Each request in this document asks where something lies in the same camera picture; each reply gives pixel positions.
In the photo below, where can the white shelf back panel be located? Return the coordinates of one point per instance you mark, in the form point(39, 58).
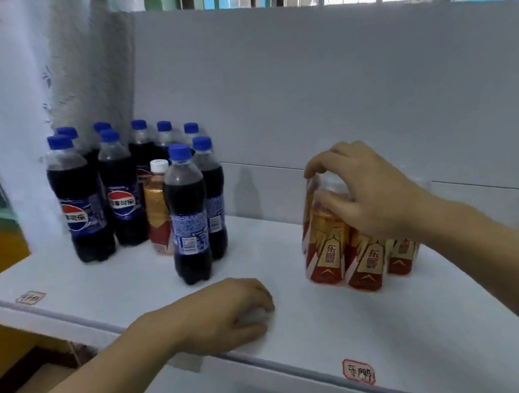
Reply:
point(346, 101)

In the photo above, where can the person's right hand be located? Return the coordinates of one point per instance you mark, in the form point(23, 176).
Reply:
point(379, 195)

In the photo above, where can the red-framed white shelf label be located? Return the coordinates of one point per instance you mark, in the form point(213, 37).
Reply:
point(30, 298)
point(359, 371)

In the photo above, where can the group of cola bottles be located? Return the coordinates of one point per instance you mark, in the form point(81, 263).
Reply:
point(120, 190)

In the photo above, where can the gold drink bottle white cap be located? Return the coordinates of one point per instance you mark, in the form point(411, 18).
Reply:
point(158, 209)

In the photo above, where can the person's left fingers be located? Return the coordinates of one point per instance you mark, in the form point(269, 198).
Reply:
point(255, 312)

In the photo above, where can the person's left forearm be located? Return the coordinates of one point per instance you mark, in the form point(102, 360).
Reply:
point(76, 389)

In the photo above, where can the person's right thumb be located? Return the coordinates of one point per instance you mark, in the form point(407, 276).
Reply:
point(337, 206)

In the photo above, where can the person's right forearm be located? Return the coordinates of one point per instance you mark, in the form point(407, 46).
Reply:
point(502, 265)

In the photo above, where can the person's left hand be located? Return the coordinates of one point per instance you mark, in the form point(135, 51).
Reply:
point(207, 317)

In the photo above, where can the gold red drink bottle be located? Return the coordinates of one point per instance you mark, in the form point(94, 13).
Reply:
point(367, 263)
point(324, 252)
point(402, 255)

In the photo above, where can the white lace curtain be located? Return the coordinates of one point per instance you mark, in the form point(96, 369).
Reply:
point(21, 89)

